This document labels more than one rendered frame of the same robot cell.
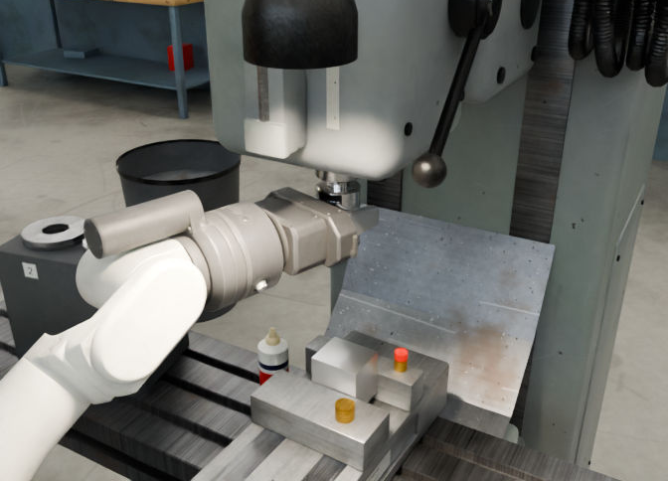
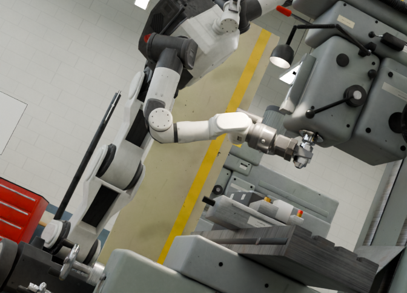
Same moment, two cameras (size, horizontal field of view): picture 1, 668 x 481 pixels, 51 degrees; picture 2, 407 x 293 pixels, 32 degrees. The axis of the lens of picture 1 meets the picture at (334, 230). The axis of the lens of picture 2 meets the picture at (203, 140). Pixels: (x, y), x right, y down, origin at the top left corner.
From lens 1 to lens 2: 2.03 m
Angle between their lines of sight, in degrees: 64
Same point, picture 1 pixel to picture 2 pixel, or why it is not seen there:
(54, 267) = (237, 194)
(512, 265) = (387, 254)
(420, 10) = (328, 83)
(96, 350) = (218, 116)
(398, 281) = not seen: hidden behind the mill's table
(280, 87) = (290, 92)
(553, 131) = not seen: outside the picture
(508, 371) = not seen: hidden behind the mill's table
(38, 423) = (198, 125)
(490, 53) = (364, 120)
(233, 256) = (260, 127)
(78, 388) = (210, 125)
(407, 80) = (316, 95)
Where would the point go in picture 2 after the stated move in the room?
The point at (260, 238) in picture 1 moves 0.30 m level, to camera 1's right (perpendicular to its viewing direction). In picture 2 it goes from (270, 129) to (341, 138)
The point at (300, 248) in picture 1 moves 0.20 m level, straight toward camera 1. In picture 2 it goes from (278, 140) to (241, 110)
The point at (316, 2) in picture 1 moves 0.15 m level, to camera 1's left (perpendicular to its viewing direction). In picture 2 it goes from (280, 47) to (248, 47)
